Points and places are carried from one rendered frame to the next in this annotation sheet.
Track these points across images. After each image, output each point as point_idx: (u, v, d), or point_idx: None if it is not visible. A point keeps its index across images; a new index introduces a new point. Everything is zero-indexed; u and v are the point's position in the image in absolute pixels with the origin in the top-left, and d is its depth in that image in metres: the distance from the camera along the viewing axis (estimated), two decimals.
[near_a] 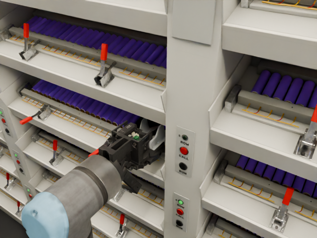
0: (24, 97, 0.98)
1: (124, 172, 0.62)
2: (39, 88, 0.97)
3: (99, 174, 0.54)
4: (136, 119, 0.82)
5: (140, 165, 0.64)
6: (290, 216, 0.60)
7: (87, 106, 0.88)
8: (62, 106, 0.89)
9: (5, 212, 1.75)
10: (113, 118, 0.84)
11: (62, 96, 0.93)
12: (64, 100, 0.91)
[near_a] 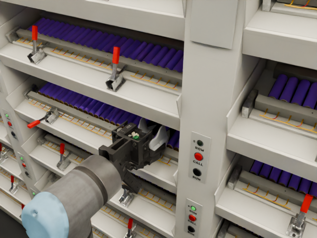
0: (31, 100, 0.96)
1: (124, 172, 0.62)
2: (46, 90, 0.96)
3: (99, 174, 0.54)
4: None
5: (140, 165, 0.64)
6: (307, 223, 0.59)
7: (96, 109, 0.87)
8: (70, 109, 0.88)
9: (9, 215, 1.74)
10: (122, 122, 0.82)
11: (70, 98, 0.92)
12: (71, 103, 0.90)
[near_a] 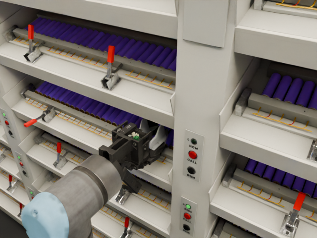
0: (28, 99, 0.97)
1: (124, 172, 0.62)
2: (43, 89, 0.96)
3: (99, 174, 0.54)
4: None
5: (140, 165, 0.64)
6: (301, 221, 0.59)
7: (92, 108, 0.87)
8: (67, 108, 0.88)
9: (7, 214, 1.74)
10: (119, 121, 0.82)
11: (66, 97, 0.92)
12: (68, 102, 0.90)
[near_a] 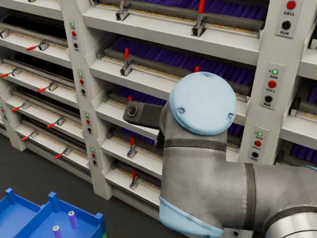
0: None
1: None
2: None
3: None
4: None
5: (163, 139, 0.62)
6: None
7: None
8: None
9: (143, 211, 1.47)
10: None
11: None
12: None
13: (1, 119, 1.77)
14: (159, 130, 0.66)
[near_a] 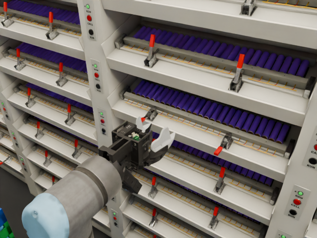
0: (126, 99, 1.07)
1: (124, 172, 0.62)
2: (140, 91, 1.07)
3: (99, 174, 0.54)
4: (244, 120, 0.91)
5: (140, 165, 0.64)
6: None
7: (193, 107, 0.98)
8: (170, 108, 0.98)
9: None
10: (222, 119, 0.93)
11: (165, 98, 1.02)
12: (169, 103, 1.01)
13: None
14: None
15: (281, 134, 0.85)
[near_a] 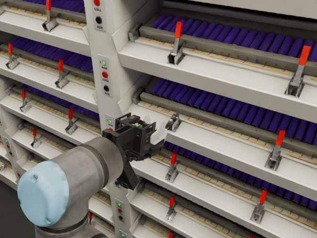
0: (141, 105, 0.87)
1: (125, 160, 0.61)
2: (161, 91, 0.88)
3: (102, 152, 0.53)
4: (296, 127, 0.72)
5: (140, 157, 0.63)
6: None
7: (229, 111, 0.79)
8: (199, 111, 0.80)
9: None
10: (267, 126, 0.74)
11: (193, 99, 0.83)
12: (197, 105, 0.82)
13: None
14: None
15: None
